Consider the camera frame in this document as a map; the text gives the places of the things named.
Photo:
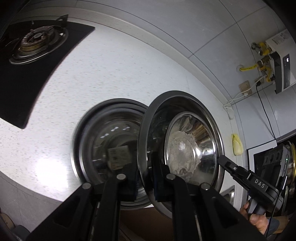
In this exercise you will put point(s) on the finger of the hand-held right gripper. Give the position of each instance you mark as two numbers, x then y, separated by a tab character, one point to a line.
245	176

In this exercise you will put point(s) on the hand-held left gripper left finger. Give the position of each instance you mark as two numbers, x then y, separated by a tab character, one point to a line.
129	185

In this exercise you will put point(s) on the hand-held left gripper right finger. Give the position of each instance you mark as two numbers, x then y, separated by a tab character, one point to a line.
159	183

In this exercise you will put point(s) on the plain steel plate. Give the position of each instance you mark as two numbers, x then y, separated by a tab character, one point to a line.
185	143

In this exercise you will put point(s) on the steel plate with paper label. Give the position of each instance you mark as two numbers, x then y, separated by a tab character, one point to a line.
104	139

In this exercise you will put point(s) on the person's right hand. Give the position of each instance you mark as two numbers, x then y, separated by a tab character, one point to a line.
256	220

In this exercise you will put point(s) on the steel sink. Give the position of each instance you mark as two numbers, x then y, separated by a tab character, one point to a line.
229	192

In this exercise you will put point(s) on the yellow cloth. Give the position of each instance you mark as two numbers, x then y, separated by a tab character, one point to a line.
237	144

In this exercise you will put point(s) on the white water heater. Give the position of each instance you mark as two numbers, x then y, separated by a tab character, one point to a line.
281	62

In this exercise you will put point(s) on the yellow gas pipe valves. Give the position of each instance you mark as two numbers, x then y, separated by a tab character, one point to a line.
263	62

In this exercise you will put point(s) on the black glass gas stove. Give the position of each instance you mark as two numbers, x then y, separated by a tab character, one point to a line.
34	76

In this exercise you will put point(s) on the gas stove burner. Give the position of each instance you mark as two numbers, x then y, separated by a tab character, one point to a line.
34	39

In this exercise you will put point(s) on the beige wall outlet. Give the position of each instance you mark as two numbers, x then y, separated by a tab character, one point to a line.
245	87

